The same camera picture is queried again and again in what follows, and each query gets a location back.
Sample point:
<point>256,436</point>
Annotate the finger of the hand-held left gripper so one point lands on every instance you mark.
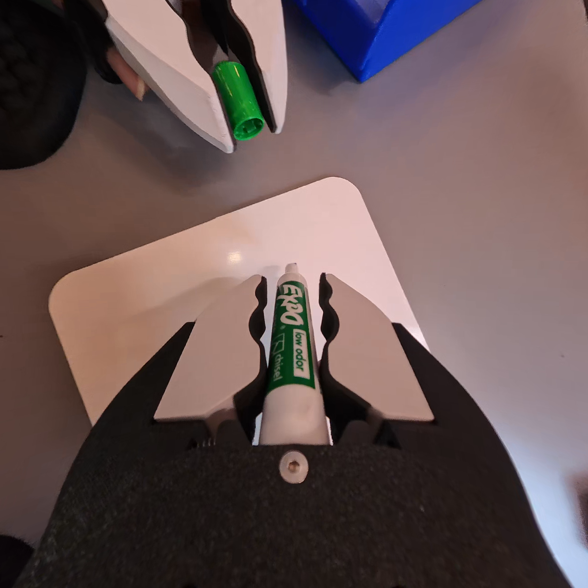
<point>156,55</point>
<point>273,59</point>

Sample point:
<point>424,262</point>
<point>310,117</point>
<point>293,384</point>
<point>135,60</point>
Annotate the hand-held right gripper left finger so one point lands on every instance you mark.
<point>211,358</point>

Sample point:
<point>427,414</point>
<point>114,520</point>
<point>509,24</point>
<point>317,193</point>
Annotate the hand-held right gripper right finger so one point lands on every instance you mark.
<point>376,363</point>

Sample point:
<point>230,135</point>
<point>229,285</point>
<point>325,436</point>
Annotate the green marker cap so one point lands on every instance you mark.
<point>239,101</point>

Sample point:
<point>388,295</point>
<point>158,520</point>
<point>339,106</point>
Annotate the green dry erase marker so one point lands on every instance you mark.
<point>294,409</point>

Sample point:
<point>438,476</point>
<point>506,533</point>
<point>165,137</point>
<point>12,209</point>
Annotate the small white whiteboard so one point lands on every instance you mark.
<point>183,257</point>

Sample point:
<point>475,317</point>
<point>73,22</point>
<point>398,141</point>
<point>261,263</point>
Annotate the blue plastic bin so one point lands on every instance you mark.
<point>390,32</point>

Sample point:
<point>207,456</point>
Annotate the person's left hand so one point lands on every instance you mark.
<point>131,76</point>

